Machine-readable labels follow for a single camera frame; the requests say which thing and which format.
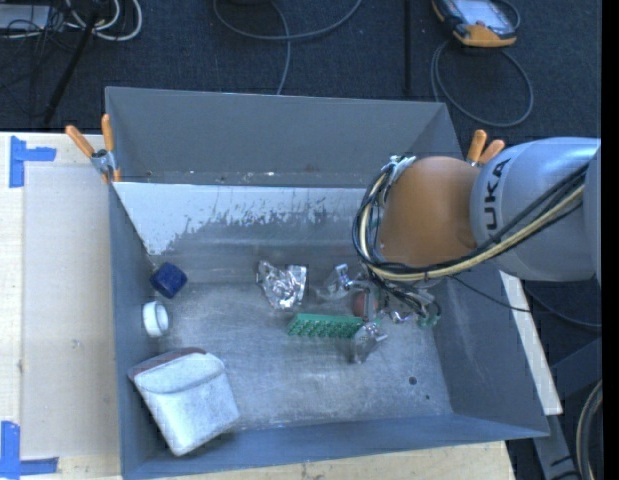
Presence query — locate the white soft pouch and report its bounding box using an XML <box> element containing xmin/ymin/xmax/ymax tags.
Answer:
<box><xmin>132</xmin><ymin>352</ymin><xmax>241</xmax><ymax>458</ymax></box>

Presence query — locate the blue bottle cap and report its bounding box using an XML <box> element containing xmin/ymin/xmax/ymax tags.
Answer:
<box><xmin>149</xmin><ymin>261</ymin><xmax>189</xmax><ymax>300</ymax></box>

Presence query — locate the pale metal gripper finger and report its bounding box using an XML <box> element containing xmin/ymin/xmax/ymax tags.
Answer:
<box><xmin>348</xmin><ymin>321</ymin><xmax>390</xmax><ymax>365</ymax></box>
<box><xmin>315</xmin><ymin>263</ymin><xmax>352</xmax><ymax>301</ymax></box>

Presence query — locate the white tape ring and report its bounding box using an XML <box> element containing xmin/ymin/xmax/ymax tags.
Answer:
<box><xmin>141</xmin><ymin>300</ymin><xmax>171</xmax><ymax>338</ymax></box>

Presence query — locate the grey metal bin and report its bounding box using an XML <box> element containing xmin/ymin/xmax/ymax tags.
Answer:
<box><xmin>103</xmin><ymin>86</ymin><xmax>551</xmax><ymax>480</ymax></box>

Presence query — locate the crumpled silver foil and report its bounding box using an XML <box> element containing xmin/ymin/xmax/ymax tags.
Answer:
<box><xmin>255</xmin><ymin>259</ymin><xmax>309</xmax><ymax>312</ymax></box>

